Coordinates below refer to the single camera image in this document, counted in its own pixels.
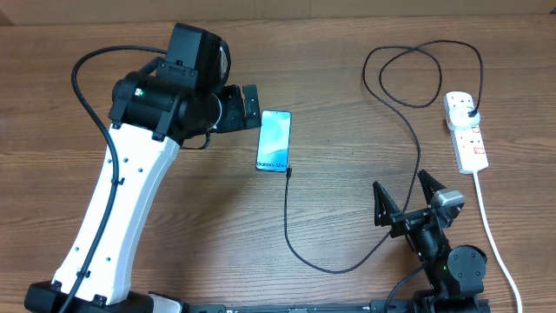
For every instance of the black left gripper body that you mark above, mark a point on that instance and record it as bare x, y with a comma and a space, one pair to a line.
232, 111

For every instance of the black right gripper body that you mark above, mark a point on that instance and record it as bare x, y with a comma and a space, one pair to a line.
406, 222

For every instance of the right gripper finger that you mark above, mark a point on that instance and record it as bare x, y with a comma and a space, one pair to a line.
429, 185
385, 208

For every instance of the smartphone with blue screen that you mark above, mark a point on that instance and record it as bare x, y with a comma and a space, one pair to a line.
274, 140

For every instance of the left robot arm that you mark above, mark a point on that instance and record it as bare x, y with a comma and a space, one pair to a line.
183, 92

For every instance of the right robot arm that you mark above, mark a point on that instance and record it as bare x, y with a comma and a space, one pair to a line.
455, 275

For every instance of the white power strip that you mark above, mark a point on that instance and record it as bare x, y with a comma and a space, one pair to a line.
468, 146

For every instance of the white USB wall charger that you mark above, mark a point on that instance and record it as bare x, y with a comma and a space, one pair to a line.
461, 118

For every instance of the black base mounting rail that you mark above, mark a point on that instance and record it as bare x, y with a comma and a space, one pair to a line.
295, 308

